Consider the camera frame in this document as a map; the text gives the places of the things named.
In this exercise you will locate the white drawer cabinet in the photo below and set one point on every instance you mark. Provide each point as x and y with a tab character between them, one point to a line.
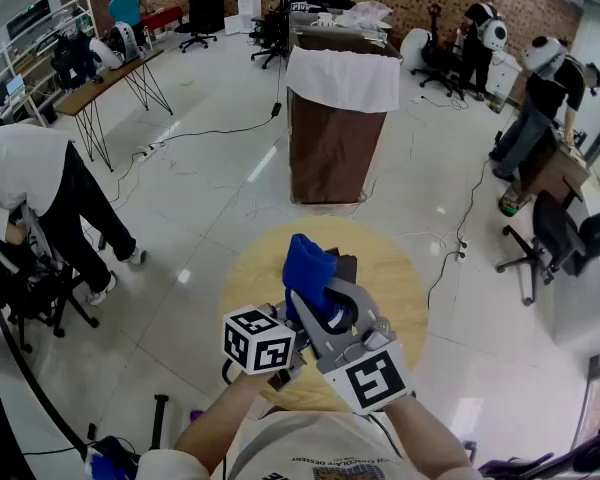
505	78

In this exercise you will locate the blue cloth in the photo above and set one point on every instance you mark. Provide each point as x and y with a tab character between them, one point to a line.
305	263

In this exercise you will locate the black rectangular device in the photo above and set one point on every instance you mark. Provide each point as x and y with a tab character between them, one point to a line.
347	270

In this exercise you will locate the tall brown bin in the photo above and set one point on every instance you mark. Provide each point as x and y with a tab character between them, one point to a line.
335	158

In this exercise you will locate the white cup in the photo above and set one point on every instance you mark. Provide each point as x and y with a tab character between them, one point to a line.
324	19

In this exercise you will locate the black office chair with headrest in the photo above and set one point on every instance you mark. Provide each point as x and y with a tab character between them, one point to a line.
437	55

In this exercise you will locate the white shelf rack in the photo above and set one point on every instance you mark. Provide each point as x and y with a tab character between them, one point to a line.
15	78

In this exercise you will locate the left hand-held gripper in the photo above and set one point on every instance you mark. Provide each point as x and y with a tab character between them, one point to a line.
257	340

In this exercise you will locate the clear container colourful contents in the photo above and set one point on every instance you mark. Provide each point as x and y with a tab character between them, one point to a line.
512	203

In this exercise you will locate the white flat box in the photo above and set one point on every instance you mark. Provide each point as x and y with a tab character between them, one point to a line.
237	24

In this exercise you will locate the black power adapter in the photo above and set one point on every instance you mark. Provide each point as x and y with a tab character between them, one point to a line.
276	108

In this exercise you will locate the red table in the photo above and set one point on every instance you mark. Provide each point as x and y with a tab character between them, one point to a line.
162	17

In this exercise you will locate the white curved counter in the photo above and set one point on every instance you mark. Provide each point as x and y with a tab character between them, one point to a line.
580	313

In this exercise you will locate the clear plastic bag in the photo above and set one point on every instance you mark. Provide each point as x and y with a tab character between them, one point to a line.
367	13

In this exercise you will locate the person's white printed shirt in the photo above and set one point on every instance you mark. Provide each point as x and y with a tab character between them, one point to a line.
305	443

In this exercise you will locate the white black-spotted backpack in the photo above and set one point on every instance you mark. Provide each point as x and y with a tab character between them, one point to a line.
545	55
497	33

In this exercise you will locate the person's right forearm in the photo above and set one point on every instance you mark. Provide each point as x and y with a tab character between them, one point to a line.
430	438

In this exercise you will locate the black high-back office chair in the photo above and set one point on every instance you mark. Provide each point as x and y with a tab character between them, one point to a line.
206	8

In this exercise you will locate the black metal stand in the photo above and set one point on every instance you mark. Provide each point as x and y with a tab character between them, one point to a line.
158	418

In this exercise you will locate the black purple chair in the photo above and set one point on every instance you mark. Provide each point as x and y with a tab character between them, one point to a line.
540	468

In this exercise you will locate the brown wooden desk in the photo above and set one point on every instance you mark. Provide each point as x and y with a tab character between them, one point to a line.
550	173

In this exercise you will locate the black wall screen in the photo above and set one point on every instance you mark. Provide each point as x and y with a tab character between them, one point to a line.
27	17

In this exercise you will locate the person's left forearm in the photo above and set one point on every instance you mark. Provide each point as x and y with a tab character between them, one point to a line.
215	423

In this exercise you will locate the round grey white backpack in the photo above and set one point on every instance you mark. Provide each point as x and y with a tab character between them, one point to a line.
125	42

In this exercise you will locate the white power strip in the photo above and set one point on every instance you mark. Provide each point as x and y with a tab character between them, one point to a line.
151	151
462	249

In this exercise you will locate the white rounded shell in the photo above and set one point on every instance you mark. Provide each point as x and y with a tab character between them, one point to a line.
106	54
415	48

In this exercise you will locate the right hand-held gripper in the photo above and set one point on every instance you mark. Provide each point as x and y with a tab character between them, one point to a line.
372	378

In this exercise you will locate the white cloth bin liner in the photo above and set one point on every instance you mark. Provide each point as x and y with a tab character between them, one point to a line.
342	78

